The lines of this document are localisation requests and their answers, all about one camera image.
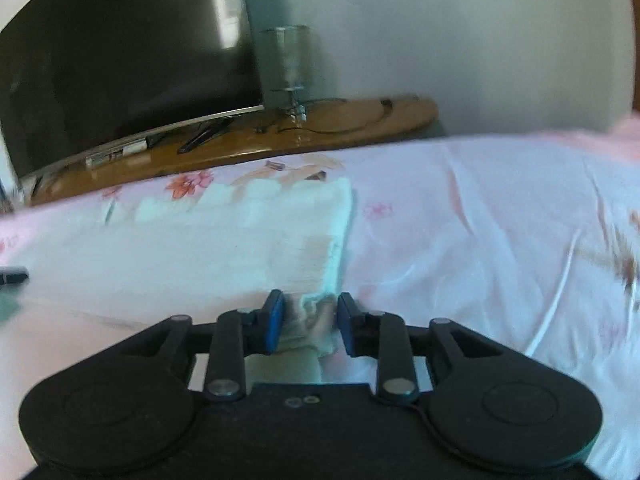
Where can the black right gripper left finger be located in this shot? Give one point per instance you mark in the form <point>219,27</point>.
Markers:
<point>262,328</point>

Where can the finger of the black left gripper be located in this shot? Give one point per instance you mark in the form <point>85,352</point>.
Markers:
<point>13,275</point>

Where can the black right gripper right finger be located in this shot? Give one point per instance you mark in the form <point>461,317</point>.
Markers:
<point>360,329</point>

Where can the cream white knit garment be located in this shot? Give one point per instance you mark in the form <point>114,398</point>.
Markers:
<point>227,250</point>

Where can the silver set-top box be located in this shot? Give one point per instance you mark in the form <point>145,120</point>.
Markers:
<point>101,158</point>

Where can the brown wooden tv stand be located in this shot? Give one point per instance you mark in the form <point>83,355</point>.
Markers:
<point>331,125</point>

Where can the pink floral bed sheet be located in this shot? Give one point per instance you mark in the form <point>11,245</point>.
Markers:
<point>531,240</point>

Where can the black remote control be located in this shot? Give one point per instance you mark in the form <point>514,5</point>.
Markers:
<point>207,132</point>

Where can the black flat screen television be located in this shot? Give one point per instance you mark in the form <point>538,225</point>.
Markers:
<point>78,76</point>

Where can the clear glass vase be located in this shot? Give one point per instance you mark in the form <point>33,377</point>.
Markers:
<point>289,46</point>

